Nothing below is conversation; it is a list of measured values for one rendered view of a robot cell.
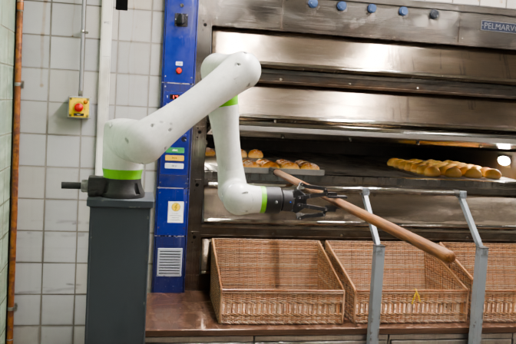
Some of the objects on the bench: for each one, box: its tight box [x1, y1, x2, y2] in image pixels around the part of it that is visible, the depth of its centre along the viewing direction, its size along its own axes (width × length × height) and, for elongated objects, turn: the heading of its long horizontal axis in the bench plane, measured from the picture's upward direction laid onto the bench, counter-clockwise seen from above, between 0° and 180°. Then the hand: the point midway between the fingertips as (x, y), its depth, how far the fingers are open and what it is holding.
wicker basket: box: [439, 242, 516, 323], centre depth 322 cm, size 49×56×28 cm
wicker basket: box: [210, 237, 346, 325], centre depth 299 cm, size 49×56×28 cm
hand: (336, 202), depth 225 cm, fingers closed on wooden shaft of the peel, 3 cm apart
